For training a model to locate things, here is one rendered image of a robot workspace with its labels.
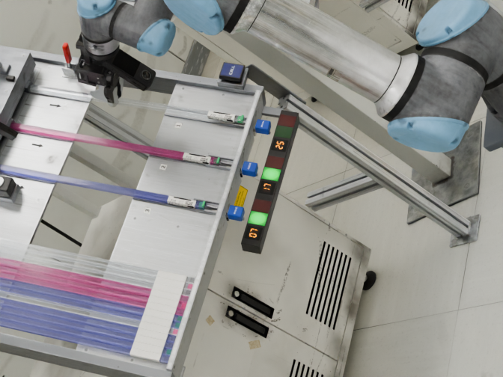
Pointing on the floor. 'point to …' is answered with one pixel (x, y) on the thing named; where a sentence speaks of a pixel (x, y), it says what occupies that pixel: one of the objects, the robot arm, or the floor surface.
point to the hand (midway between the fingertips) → (117, 99)
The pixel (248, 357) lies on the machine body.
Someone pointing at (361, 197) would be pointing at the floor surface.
